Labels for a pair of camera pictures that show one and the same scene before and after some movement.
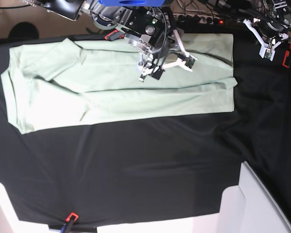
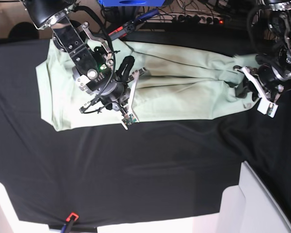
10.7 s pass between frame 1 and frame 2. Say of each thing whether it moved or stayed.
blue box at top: stayed
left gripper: moved
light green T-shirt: moved
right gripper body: moved
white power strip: stayed
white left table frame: stayed
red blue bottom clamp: stayed
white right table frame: stayed
